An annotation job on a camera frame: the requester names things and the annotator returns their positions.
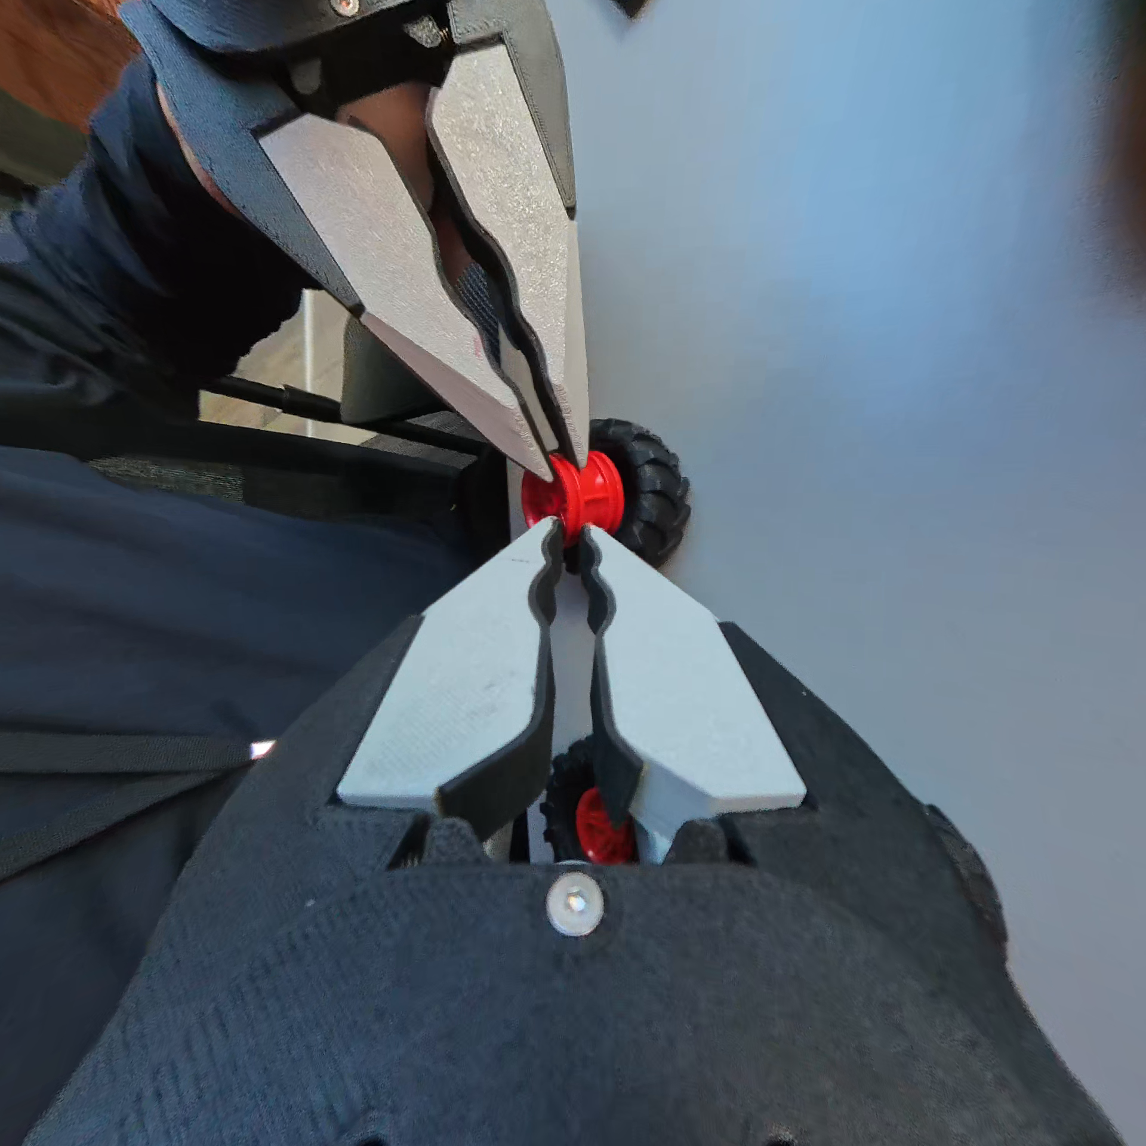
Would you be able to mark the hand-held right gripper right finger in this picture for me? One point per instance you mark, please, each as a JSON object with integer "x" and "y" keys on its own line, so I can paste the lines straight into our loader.
{"x": 699, "y": 717}

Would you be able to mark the black toy tire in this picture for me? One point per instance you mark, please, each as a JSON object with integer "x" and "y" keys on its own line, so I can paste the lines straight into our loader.
{"x": 650, "y": 493}

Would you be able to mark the person's left forearm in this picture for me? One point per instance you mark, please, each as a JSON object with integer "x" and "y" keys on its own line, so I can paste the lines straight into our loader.
{"x": 117, "y": 260}

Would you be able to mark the person's left hand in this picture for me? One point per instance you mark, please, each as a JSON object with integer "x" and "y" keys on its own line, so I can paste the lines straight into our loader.
{"x": 403, "y": 126}

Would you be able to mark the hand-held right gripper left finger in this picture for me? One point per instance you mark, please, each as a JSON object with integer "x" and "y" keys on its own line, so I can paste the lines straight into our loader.
{"x": 448, "y": 707}

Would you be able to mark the black toy wheel red rim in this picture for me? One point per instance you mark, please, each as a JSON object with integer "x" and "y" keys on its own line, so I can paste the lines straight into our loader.
{"x": 592, "y": 819}

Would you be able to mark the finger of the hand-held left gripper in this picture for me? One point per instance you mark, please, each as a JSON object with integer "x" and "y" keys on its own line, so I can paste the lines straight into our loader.
{"x": 511, "y": 170}
{"x": 376, "y": 251}

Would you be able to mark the person's torso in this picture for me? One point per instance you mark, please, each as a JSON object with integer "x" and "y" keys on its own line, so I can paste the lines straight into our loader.
{"x": 180, "y": 609}

